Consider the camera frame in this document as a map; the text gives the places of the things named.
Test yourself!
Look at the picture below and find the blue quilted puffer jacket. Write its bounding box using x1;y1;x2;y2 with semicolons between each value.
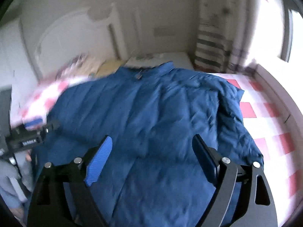
32;63;263;226

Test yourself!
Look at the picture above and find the white wardrobe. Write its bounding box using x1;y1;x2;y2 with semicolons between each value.
1;19;37;125

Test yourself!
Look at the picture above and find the colourful patterned pillow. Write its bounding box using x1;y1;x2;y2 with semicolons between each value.
55;53;89;79

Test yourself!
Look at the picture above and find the pink white checkered bed sheet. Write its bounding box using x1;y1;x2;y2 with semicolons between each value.
15;68;302;226

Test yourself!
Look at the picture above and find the cream fluffy pillow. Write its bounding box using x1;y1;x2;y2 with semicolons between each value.
76;56;105;76

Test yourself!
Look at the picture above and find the yellow cushion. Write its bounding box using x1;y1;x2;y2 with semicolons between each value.
96;59;126;77

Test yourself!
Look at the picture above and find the white wooden headboard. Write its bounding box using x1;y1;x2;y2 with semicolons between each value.
34;3;129;77

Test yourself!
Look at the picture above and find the brown wooden window sill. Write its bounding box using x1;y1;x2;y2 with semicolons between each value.
255;65;302;135

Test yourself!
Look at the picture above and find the patterned beige curtain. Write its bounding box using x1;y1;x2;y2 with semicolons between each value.
194;0;259;75

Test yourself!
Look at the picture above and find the dark framed window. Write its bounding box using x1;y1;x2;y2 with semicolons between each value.
281;0;302;66

